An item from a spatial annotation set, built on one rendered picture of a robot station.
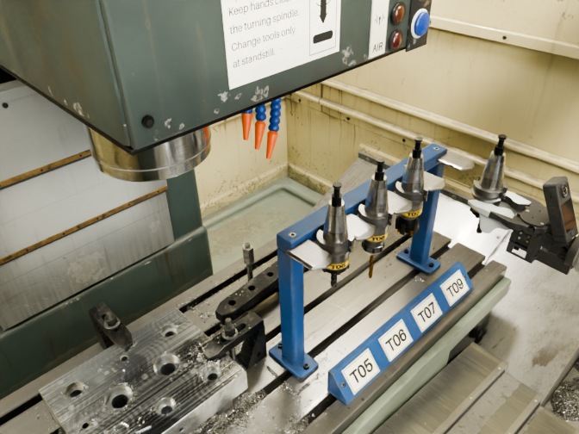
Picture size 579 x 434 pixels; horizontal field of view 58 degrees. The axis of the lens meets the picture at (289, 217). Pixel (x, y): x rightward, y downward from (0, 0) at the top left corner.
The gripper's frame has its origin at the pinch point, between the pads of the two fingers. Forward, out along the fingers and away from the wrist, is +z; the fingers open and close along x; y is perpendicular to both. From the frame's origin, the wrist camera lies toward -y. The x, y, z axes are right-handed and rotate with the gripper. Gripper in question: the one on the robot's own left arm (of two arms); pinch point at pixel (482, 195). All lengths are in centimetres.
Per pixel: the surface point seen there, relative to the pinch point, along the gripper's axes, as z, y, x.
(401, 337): 0.4, 26.4, -20.0
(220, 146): 104, 35, 11
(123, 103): 3, -39, -69
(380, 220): 6.8, -2.0, -24.0
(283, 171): 103, 57, 42
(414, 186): 8.0, -3.8, -12.6
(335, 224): 8.3, -5.8, -34.4
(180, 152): 15, -25, -57
